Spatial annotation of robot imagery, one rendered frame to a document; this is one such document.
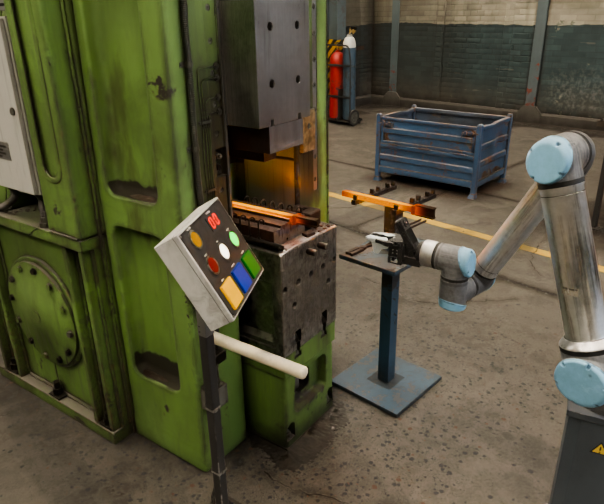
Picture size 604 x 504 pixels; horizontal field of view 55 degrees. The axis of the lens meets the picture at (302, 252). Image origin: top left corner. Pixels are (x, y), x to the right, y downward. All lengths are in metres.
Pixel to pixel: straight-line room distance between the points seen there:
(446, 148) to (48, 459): 4.50
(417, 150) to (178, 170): 4.37
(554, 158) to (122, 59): 1.38
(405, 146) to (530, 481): 4.19
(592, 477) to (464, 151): 4.15
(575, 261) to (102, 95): 1.60
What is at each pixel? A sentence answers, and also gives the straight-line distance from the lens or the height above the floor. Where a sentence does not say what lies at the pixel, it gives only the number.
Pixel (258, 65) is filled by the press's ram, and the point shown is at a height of 1.57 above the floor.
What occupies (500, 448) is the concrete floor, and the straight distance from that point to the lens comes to 2.72.
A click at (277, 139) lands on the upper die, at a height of 1.31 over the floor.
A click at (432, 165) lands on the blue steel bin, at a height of 0.26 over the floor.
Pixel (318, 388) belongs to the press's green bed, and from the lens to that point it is 2.67.
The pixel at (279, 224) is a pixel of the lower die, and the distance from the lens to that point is 2.17.
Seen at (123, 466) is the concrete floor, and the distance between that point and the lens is 2.65.
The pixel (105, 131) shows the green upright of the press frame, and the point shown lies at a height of 1.35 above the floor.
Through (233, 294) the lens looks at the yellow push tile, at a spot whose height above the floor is 1.01.
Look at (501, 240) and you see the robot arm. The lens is 1.93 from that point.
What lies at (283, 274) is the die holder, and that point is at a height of 0.83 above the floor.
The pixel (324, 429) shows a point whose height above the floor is 0.00.
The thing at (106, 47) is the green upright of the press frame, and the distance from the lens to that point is 2.17.
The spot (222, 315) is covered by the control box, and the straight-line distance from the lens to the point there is 1.58.
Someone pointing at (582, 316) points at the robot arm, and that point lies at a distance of 1.72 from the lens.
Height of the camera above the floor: 1.73
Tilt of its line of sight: 23 degrees down
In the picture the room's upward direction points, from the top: 1 degrees counter-clockwise
